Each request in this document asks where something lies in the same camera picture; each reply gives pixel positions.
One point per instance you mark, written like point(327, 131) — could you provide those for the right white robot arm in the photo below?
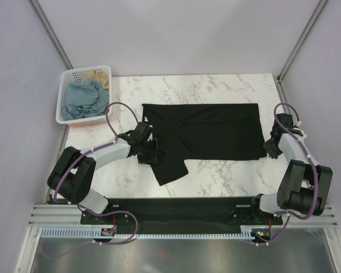
point(304, 188)

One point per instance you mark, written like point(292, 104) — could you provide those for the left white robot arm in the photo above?
point(73, 173)

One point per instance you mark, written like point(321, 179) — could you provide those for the white slotted cable duct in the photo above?
point(111, 233)

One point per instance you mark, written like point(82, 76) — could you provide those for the beige t shirt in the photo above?
point(99, 76)

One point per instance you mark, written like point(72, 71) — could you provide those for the left aluminium frame post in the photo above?
point(49, 30)

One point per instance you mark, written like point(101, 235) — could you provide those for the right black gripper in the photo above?
point(273, 153)

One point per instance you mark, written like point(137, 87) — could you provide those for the aluminium frame post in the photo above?
point(309, 26)
point(49, 30)

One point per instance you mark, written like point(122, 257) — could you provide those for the blue t shirt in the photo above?
point(84, 100)

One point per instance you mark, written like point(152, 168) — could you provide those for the aluminium profile rail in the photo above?
point(70, 216)

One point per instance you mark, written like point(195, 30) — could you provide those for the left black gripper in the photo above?
point(153, 156)

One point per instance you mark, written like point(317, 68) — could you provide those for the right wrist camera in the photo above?
point(296, 127)

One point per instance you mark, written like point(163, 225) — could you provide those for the black t shirt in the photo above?
point(202, 132)

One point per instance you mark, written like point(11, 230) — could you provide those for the right aluminium frame post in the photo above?
point(309, 26)

